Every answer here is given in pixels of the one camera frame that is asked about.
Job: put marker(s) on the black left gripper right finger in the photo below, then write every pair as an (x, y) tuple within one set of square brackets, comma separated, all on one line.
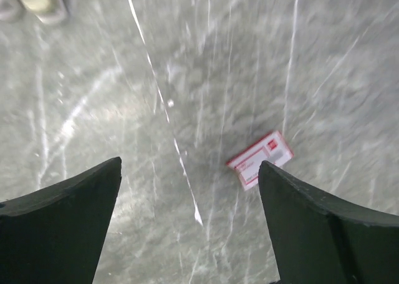
[(320, 238)]

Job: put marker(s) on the beige green stapler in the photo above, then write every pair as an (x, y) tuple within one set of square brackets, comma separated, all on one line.
[(49, 12)]

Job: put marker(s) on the white grey stapler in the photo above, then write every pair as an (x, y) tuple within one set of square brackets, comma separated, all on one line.
[(10, 10)]

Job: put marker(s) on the red white staple packet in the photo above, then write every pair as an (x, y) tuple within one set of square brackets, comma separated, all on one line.
[(272, 147)]

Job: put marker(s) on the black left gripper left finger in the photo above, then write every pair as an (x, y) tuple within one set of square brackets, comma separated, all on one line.
[(56, 234)]

